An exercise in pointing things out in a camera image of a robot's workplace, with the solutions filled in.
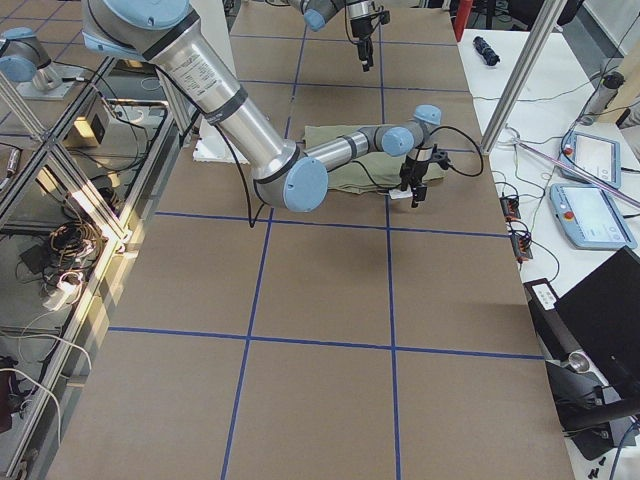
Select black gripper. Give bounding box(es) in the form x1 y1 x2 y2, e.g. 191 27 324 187
347 9 390 72
399 145 450 208

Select olive green long-sleeve shirt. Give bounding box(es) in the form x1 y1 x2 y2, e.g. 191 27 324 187
303 124 447 195

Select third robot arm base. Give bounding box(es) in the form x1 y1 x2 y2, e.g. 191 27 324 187
1 27 86 101

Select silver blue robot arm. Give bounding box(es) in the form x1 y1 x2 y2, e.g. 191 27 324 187
288 0 390 72
82 1 441 212

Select white paper price tag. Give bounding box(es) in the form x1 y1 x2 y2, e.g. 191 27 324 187
388 189 412 200

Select orange black circuit board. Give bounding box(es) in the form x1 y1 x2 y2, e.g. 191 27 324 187
499 196 521 221

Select folded dark blue umbrella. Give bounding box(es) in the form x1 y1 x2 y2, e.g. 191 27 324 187
473 36 500 67

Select near blue teach pendant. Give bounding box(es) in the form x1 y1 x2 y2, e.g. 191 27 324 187
549 184 638 251

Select blue teach pendant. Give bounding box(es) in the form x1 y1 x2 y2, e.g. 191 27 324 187
549 184 638 251
559 131 621 189

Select far blue teach pendant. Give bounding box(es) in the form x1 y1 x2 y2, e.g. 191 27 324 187
559 131 621 189

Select grey water bottle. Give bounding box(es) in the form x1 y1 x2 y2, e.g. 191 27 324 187
578 71 625 125

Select black laptop computer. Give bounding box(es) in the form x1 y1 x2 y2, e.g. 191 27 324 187
524 247 639 397

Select aluminium frame post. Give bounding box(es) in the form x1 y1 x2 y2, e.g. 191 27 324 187
481 0 567 155

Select tangled cable bundle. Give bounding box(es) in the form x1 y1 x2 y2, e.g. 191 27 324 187
47 222 109 274

